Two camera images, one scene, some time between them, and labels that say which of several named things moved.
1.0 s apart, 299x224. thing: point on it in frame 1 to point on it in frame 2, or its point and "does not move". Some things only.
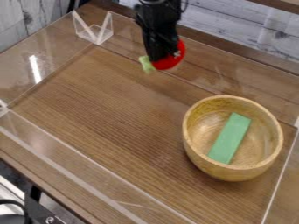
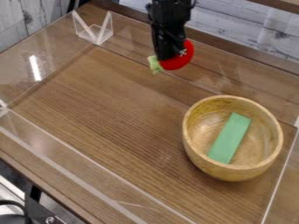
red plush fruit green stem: [148, 65] to [173, 63]
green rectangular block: [229, 138] does not move
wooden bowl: [233, 134] does not move
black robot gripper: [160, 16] to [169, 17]
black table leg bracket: [37, 213] does not move
